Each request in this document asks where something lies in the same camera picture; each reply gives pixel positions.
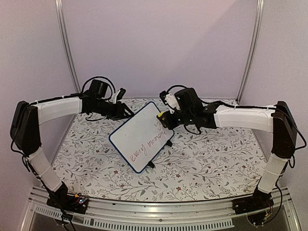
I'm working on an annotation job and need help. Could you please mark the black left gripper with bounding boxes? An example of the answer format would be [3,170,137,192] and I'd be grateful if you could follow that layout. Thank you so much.
[95,99,135,121]

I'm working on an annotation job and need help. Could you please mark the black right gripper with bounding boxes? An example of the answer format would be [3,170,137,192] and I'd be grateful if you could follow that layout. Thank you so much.
[160,109,194,129]

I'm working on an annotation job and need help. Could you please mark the yellow whiteboard eraser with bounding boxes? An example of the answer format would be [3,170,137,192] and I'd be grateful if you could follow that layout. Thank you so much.
[156,112,165,119]

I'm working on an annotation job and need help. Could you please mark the blue framed whiteboard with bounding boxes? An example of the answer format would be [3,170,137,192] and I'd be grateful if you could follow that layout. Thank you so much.
[109,102,174,173]

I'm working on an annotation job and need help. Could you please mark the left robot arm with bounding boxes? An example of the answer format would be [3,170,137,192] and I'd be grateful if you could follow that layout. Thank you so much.
[10,76,134,209]

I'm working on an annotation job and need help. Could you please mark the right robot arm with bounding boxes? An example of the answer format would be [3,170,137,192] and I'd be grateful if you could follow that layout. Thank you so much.
[157,86,302,210]

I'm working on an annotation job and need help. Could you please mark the black whiteboard foot clip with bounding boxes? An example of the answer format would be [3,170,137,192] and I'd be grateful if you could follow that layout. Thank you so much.
[166,140,172,147]
[147,162,155,168]

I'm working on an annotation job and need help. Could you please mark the floral tablecloth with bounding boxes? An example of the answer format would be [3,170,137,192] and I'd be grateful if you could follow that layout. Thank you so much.
[52,114,266,202]

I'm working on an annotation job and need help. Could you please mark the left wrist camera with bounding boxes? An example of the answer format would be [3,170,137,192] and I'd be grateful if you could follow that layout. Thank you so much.
[109,88,126,104]

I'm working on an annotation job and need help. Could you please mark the aluminium front rail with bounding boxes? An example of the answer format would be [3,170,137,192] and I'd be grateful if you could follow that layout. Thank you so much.
[21,186,303,231]

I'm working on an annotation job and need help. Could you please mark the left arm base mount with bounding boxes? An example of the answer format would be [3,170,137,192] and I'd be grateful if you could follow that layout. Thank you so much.
[47,190,89,214]

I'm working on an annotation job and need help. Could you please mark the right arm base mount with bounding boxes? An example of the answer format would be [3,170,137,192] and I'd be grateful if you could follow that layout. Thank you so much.
[232,190,274,215]

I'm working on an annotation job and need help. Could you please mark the left metal frame post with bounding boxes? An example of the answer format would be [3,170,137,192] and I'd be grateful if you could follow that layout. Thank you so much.
[54,0,81,92]

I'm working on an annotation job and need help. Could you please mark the metal frame post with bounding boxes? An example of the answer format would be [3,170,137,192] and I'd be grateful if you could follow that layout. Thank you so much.
[236,0,264,104]
[54,0,81,92]

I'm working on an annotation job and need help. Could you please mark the right metal frame post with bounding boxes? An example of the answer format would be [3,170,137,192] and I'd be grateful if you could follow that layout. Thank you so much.
[236,0,264,104]

